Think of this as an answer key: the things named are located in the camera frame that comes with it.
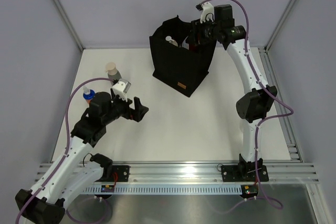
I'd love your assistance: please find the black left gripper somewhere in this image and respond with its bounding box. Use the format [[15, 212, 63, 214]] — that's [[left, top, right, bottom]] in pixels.
[[102, 92, 148, 125]]

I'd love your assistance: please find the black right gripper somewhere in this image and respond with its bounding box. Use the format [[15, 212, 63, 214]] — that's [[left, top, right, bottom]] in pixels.
[[186, 16, 221, 47]]

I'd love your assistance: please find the cream bottle white pump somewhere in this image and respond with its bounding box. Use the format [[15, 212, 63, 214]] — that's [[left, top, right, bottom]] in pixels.
[[165, 36, 179, 47]]

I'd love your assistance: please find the grey bottle beige cap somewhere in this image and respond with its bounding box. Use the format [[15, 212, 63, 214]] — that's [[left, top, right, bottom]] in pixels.
[[105, 62, 122, 82]]

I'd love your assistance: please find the red tall bottle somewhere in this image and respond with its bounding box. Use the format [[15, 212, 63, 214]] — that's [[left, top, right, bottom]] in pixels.
[[181, 41, 190, 50]]

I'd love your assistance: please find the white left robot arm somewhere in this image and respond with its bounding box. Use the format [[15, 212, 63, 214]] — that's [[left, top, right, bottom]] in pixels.
[[15, 92, 149, 223]]

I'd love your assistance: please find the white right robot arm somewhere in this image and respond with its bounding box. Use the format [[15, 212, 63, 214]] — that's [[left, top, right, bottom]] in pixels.
[[188, 2, 277, 182]]

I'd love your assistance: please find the black canvas bag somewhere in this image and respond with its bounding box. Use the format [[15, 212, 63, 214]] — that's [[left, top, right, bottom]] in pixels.
[[149, 16, 216, 97]]

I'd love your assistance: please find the orange bottle blue cap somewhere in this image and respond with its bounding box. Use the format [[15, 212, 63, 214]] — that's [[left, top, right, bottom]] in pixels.
[[83, 86, 95, 104]]

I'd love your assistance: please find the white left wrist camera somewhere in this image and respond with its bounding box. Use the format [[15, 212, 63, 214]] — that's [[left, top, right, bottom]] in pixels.
[[112, 79, 131, 101]]

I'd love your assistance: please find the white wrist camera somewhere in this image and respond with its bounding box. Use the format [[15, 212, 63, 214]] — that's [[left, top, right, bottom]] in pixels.
[[196, 2, 214, 24], [112, 79, 131, 101]]

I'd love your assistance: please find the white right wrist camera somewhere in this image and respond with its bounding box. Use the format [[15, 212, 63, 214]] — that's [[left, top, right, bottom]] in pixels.
[[196, 2, 214, 24]]

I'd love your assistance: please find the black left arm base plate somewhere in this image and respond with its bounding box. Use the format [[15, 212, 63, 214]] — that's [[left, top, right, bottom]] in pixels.
[[96, 165, 130, 183]]

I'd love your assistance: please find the white slotted cable duct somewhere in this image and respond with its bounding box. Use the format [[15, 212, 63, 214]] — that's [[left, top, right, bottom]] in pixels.
[[82, 184, 242, 195]]

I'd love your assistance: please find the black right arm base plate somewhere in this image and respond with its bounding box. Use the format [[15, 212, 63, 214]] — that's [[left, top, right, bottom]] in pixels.
[[221, 165, 269, 182]]

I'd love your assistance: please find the aluminium frame post right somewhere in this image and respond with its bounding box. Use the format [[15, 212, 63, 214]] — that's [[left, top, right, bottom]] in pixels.
[[264, 0, 298, 52]]

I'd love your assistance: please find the aluminium frame post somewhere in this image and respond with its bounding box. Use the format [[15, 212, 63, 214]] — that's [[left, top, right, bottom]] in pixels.
[[264, 0, 298, 52], [51, 0, 85, 52]]

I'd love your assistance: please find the aluminium frame post left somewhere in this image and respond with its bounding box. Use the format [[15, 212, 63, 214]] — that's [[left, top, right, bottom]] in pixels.
[[51, 0, 85, 52]]

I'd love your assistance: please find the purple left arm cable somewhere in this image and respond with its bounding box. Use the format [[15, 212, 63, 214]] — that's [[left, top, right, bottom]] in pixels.
[[14, 77, 115, 224]]

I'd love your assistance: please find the aluminium rail front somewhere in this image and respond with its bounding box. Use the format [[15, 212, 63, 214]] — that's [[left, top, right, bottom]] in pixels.
[[34, 163, 320, 184]]

